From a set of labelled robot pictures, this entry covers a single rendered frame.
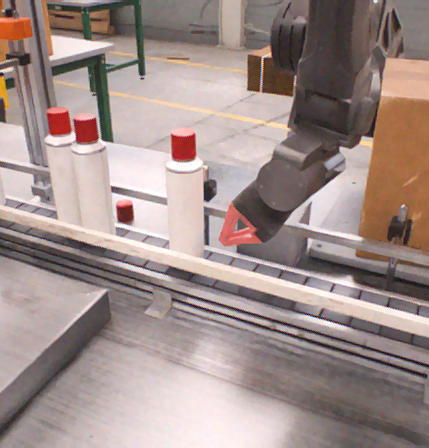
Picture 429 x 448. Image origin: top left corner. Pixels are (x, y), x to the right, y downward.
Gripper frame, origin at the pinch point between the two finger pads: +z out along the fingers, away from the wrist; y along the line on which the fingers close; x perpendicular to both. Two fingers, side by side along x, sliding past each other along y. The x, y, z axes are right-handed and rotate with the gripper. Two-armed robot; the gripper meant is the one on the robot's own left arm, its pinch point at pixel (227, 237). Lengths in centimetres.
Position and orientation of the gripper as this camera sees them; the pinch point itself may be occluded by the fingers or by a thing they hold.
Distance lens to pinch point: 72.7
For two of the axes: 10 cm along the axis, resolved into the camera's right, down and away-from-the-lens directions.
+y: -4.3, 4.4, -7.9
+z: -5.9, 5.2, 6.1
